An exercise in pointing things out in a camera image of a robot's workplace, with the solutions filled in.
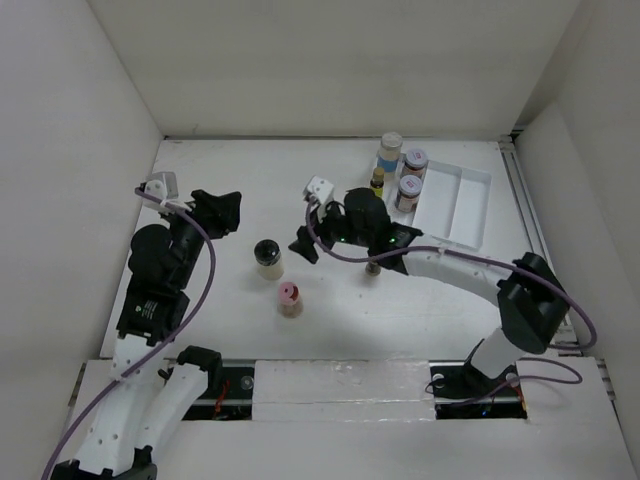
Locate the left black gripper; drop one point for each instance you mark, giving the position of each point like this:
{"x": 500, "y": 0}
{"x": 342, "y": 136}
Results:
{"x": 219, "y": 213}

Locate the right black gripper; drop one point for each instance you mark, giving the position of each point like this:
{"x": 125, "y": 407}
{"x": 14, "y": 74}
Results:
{"x": 304, "y": 246}

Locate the black lid cream jar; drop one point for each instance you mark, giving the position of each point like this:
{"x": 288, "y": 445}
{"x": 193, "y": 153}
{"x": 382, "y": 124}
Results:
{"x": 268, "y": 256}

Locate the yellow label brown cap bottle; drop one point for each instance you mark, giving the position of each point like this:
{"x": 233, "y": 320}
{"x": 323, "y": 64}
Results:
{"x": 377, "y": 181}

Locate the red logo dark jar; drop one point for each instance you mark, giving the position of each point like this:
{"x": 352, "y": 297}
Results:
{"x": 408, "y": 192}

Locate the blue label silver lid jar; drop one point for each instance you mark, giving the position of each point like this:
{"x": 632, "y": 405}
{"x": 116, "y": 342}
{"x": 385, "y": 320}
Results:
{"x": 389, "y": 152}

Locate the white lid red logo jar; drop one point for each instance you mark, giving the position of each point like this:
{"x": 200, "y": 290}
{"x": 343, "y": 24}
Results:
{"x": 414, "y": 163}

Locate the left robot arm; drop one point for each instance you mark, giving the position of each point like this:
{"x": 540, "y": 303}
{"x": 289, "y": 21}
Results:
{"x": 121, "y": 431}

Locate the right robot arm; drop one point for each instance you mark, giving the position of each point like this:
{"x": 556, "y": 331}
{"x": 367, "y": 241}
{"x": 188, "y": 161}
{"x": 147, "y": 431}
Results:
{"x": 530, "y": 300}

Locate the pink lid spice jar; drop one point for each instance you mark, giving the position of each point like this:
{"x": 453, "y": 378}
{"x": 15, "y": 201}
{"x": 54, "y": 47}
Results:
{"x": 290, "y": 303}

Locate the black pepper grinder bottle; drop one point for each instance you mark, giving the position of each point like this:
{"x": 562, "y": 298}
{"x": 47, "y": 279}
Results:
{"x": 372, "y": 269}

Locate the white divided organizer tray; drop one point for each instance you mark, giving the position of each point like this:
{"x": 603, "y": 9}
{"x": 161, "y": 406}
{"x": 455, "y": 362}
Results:
{"x": 453, "y": 203}

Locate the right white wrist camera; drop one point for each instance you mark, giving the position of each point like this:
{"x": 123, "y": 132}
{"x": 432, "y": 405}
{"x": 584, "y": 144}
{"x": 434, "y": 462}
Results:
{"x": 318, "y": 194}

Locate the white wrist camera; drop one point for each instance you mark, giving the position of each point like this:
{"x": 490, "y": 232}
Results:
{"x": 158, "y": 190}
{"x": 318, "y": 194}

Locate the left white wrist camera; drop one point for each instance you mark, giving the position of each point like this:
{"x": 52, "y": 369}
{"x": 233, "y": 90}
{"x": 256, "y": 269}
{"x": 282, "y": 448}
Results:
{"x": 158, "y": 190}

